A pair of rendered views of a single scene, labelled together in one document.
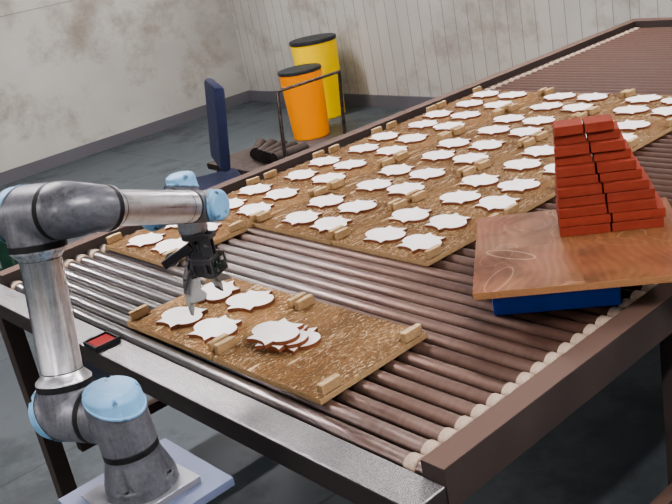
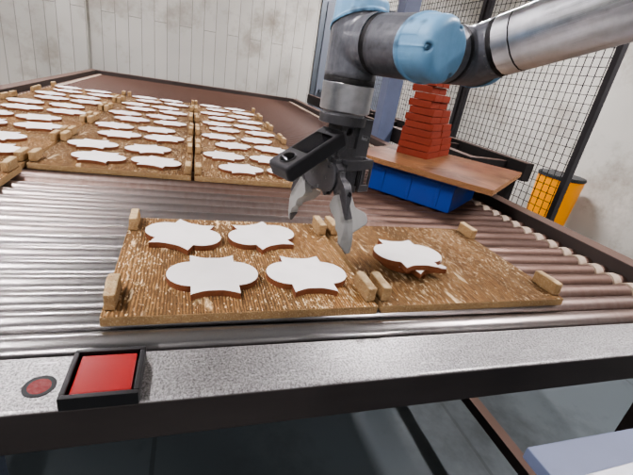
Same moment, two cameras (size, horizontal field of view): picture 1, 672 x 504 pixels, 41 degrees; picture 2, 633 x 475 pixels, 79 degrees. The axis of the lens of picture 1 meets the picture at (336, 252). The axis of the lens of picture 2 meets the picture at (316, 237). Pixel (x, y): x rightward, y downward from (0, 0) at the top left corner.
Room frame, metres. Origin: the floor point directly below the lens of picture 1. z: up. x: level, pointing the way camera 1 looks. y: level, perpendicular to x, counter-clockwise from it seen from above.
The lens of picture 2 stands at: (1.99, 0.92, 1.27)
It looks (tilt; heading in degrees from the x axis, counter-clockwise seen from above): 23 degrees down; 288
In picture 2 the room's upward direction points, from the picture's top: 10 degrees clockwise
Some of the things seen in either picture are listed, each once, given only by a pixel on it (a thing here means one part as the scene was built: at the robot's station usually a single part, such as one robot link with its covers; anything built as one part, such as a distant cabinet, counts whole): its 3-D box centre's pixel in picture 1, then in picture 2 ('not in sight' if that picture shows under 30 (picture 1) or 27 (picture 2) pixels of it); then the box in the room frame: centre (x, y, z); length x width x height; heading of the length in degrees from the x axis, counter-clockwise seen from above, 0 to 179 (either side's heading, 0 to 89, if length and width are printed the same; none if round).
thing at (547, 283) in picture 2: (329, 384); (546, 282); (1.76, 0.07, 0.95); 0.06 x 0.02 x 0.03; 129
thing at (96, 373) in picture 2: (102, 342); (105, 376); (2.29, 0.68, 0.92); 0.06 x 0.06 x 0.01; 38
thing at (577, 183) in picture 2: not in sight; (548, 207); (1.03, -3.65, 0.36); 0.44 x 0.44 x 0.71
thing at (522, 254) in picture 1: (576, 244); (439, 164); (2.07, -0.59, 1.03); 0.50 x 0.50 x 0.02; 76
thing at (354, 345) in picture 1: (317, 346); (430, 260); (1.99, 0.09, 0.93); 0.41 x 0.35 x 0.02; 39
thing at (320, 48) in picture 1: (319, 77); not in sight; (8.94, -0.17, 0.39); 0.46 x 0.46 x 0.77
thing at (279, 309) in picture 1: (217, 313); (240, 260); (2.32, 0.35, 0.93); 0.41 x 0.35 x 0.02; 39
